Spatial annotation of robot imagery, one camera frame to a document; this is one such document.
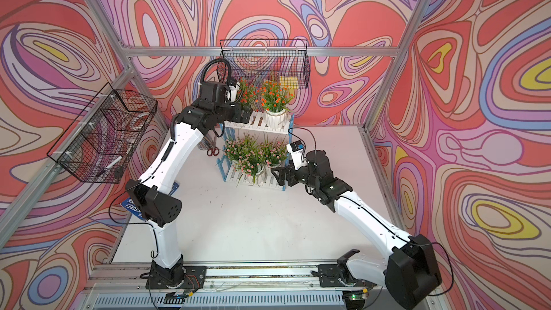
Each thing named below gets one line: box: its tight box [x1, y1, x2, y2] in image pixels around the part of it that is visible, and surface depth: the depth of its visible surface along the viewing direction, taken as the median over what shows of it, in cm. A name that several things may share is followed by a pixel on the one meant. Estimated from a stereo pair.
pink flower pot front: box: [224, 132, 258, 166], surface depth 91 cm
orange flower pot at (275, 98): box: [261, 81, 295, 129], surface depth 79 cm
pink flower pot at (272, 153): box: [257, 139, 288, 173], surface depth 90 cm
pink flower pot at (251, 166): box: [235, 149, 266, 188], surface depth 88 cm
